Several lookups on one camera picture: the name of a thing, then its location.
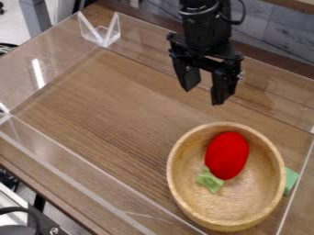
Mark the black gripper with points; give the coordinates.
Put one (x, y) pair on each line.
(203, 48)

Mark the red toy with green stem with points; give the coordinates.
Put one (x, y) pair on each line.
(225, 160)

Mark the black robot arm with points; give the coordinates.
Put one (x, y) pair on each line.
(214, 4)

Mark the brown wooden bowl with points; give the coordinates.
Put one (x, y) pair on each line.
(249, 197)

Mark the green flat block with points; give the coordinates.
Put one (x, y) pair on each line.
(291, 178)

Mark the clear acrylic tray enclosure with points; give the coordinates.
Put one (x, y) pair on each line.
(92, 111)

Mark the grey post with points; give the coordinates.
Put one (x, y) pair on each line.
(36, 16)

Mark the black metal bracket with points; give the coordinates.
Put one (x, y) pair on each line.
(48, 226)

